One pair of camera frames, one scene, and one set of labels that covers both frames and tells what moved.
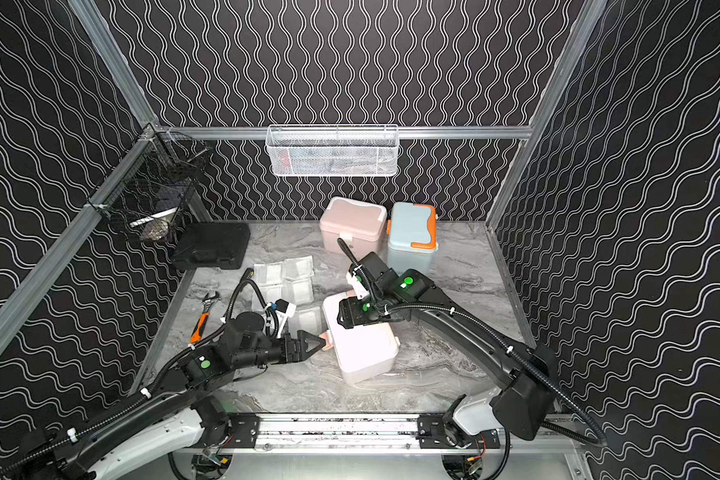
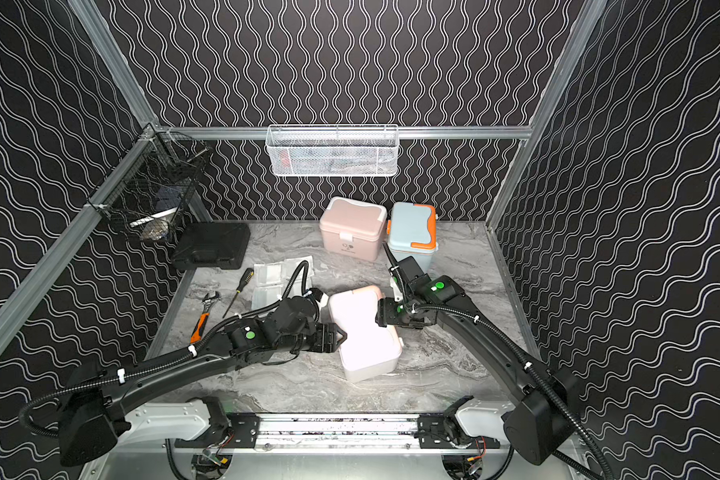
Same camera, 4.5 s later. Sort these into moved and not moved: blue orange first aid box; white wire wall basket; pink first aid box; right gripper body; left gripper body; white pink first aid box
Moved: left gripper body; right gripper body
Not moved: pink first aid box; blue orange first aid box; white pink first aid box; white wire wall basket
